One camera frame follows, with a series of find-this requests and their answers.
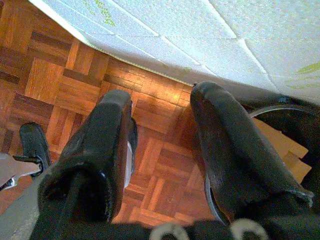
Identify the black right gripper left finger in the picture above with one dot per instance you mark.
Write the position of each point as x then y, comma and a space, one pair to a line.
95, 150

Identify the flattened brown cardboard box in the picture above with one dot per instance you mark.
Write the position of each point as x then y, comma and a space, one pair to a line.
280, 142

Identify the white quilted leaf-print mattress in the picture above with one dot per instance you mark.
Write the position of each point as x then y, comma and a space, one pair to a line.
200, 37

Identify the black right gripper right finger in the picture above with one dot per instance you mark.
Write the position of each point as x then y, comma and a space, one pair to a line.
232, 150

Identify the black right robot foot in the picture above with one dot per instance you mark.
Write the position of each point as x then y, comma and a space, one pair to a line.
33, 142

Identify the black rubbish bin with bag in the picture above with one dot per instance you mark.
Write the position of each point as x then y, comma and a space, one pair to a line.
305, 130

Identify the silver right robot leg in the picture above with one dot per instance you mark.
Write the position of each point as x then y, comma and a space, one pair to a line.
15, 167

